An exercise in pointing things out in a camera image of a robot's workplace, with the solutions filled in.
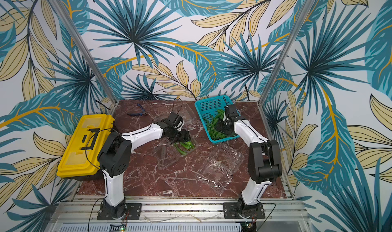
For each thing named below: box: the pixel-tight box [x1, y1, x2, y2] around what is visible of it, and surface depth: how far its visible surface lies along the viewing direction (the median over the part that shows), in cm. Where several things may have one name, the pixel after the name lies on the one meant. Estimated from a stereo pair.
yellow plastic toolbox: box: [56, 113, 115, 181], surface depth 78 cm
